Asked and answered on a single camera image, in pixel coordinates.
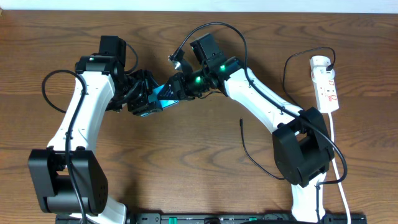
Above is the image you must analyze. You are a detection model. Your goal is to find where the black USB charging cable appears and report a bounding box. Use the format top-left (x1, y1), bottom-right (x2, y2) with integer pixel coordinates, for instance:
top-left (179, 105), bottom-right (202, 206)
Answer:
top-left (239, 47), bottom-right (336, 181)

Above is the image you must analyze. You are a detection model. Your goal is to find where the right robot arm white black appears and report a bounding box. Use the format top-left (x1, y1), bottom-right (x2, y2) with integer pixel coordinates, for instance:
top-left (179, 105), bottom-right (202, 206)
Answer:
top-left (157, 34), bottom-right (335, 223)

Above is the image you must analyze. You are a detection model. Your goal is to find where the white power strip cord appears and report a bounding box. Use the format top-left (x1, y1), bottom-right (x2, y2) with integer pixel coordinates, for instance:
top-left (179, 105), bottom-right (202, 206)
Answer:
top-left (327, 112), bottom-right (352, 224)

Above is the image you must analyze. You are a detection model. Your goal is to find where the white USB charger plug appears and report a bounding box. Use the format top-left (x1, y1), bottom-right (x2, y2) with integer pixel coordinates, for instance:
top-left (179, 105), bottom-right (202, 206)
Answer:
top-left (310, 55), bottom-right (334, 71)

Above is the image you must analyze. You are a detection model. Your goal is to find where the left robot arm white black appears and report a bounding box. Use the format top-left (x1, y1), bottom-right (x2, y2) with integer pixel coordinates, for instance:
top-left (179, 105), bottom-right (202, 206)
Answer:
top-left (28, 35), bottom-right (162, 223)

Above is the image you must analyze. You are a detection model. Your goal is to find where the black mounting rail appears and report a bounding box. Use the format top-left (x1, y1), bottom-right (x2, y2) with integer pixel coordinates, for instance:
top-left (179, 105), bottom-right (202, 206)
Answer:
top-left (55, 213), bottom-right (368, 224)

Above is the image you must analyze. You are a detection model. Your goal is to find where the white power strip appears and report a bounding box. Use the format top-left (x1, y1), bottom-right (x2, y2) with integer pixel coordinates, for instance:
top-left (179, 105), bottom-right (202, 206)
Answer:
top-left (311, 67), bottom-right (339, 113)

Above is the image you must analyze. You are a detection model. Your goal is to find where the Samsung Galaxy smartphone teal screen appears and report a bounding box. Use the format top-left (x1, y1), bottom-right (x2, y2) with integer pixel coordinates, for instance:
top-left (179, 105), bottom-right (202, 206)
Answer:
top-left (139, 85), bottom-right (179, 117)

